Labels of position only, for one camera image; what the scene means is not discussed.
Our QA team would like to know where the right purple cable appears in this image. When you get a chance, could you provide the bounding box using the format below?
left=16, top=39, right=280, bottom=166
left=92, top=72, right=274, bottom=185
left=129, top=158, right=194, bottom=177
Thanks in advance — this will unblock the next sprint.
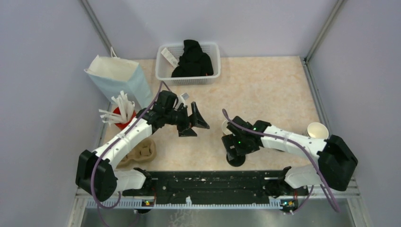
left=221, top=108, right=341, bottom=214

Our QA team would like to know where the brown pulp cup carrier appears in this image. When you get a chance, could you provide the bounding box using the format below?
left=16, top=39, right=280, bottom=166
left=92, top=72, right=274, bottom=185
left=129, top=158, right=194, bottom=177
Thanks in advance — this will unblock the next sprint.
left=117, top=138, right=157, bottom=168

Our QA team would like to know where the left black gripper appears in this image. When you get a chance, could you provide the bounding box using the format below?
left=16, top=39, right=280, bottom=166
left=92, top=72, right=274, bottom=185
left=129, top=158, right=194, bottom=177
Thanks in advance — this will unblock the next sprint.
left=165, top=102, right=209, bottom=137

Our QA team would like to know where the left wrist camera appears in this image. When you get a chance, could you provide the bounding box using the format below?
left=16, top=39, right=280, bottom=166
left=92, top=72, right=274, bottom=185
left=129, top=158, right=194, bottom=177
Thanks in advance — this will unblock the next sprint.
left=178, top=93, right=190, bottom=105

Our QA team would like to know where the light blue paper bag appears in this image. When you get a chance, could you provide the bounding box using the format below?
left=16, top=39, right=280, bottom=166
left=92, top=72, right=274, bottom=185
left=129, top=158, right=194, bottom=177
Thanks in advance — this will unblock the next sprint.
left=84, top=51, right=154, bottom=110

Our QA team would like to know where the red straw holder cup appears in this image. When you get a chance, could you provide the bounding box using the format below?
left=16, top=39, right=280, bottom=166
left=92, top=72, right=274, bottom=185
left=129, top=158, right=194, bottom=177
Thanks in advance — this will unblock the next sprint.
left=113, top=106, right=138, bottom=131

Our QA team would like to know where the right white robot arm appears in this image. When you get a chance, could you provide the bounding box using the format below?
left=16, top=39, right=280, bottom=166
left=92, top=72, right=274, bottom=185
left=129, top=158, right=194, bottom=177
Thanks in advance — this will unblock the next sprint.
left=224, top=116, right=358, bottom=195

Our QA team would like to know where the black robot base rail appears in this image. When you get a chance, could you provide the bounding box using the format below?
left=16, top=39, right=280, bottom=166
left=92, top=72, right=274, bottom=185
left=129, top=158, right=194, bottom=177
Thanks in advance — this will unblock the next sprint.
left=122, top=170, right=309, bottom=205

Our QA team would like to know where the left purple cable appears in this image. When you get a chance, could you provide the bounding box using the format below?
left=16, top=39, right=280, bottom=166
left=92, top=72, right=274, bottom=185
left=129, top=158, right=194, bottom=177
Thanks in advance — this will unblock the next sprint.
left=90, top=80, right=173, bottom=227

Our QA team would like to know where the stack of paper cups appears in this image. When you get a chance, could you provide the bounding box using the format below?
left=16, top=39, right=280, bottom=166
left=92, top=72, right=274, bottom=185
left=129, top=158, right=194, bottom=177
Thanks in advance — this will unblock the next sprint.
left=303, top=122, right=329, bottom=139

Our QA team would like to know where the black cloth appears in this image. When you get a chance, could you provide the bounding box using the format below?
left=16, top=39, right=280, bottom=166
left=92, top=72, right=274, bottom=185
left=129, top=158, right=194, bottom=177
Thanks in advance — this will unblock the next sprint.
left=171, top=40, right=214, bottom=78

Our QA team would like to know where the brown paper coffee cup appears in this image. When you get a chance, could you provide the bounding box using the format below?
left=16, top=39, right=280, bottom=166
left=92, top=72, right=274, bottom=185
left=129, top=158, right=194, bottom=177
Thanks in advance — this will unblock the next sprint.
left=221, top=120, right=232, bottom=135

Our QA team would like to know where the purple cable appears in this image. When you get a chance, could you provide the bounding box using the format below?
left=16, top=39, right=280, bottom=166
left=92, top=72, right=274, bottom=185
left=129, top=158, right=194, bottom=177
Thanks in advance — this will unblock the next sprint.
left=90, top=80, right=173, bottom=227
left=221, top=108, right=341, bottom=214

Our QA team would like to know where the white plastic basket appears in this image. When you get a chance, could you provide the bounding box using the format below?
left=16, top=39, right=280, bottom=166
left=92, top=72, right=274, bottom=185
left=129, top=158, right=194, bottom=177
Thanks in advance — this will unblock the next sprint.
left=155, top=40, right=221, bottom=85

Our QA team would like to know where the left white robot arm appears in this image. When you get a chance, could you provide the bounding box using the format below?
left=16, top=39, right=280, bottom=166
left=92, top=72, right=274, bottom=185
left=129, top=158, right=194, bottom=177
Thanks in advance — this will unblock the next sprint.
left=75, top=90, right=210, bottom=201

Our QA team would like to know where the white paper packet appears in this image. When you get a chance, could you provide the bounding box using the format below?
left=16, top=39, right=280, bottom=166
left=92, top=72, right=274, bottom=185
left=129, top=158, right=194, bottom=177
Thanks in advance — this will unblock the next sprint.
left=161, top=48, right=178, bottom=68

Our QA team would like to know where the black coffee cup lid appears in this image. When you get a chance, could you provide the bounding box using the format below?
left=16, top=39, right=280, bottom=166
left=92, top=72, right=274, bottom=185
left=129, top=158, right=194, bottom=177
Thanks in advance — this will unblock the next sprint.
left=226, top=154, right=246, bottom=167

